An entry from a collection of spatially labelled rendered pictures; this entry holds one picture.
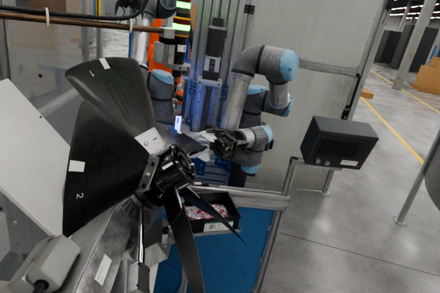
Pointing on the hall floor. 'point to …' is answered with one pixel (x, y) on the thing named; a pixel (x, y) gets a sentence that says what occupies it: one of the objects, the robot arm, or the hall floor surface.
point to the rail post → (270, 250)
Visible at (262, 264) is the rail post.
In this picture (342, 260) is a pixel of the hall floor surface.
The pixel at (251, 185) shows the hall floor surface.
